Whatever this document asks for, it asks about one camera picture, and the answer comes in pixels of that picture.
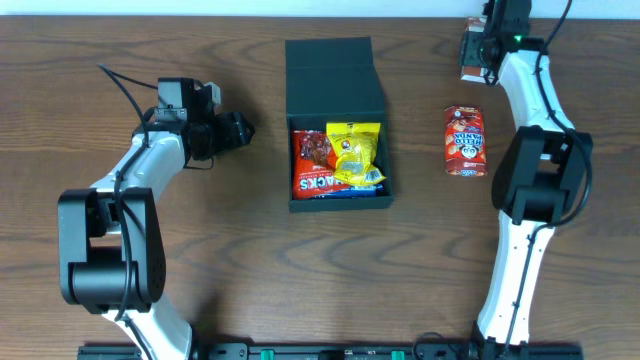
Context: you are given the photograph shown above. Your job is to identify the yellow snack bag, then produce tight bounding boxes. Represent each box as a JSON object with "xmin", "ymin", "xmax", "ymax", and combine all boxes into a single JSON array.
[{"xmin": 326, "ymin": 122, "xmax": 386, "ymax": 186}]

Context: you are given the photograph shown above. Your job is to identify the Hello Panda biscuit box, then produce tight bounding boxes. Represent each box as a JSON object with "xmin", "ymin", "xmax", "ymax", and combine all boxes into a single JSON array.
[{"xmin": 444, "ymin": 105, "xmax": 488, "ymax": 177}]

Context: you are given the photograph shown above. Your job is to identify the left black cable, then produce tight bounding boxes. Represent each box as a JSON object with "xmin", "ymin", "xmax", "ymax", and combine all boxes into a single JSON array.
[{"xmin": 97, "ymin": 63, "xmax": 216, "ymax": 360}]

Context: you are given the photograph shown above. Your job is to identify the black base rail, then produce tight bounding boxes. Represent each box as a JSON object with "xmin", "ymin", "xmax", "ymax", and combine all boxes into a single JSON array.
[{"xmin": 77, "ymin": 342, "xmax": 584, "ymax": 360}]

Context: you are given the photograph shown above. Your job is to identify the brown drink carton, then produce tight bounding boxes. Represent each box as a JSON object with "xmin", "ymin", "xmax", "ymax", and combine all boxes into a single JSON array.
[{"xmin": 459, "ymin": 16, "xmax": 487, "ymax": 83}]

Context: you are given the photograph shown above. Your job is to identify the blue cookie packet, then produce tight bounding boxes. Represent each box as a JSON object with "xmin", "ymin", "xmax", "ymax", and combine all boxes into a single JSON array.
[{"xmin": 319, "ymin": 184, "xmax": 384, "ymax": 199}]

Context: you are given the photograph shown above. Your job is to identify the red Hacks candy bag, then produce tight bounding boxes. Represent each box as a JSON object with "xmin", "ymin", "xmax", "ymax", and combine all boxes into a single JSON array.
[{"xmin": 292, "ymin": 130, "xmax": 350, "ymax": 200}]

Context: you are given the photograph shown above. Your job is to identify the black gift box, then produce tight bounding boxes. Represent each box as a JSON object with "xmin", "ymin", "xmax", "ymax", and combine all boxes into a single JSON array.
[{"xmin": 285, "ymin": 37, "xmax": 394, "ymax": 213}]

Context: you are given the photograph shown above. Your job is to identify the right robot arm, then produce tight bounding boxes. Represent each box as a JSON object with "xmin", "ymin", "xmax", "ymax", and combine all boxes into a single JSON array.
[{"xmin": 459, "ymin": 0, "xmax": 593, "ymax": 359}]

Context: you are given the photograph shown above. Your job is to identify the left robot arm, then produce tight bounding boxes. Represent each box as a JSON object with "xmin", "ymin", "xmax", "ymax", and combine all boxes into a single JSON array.
[{"xmin": 58, "ymin": 78, "xmax": 255, "ymax": 359}]

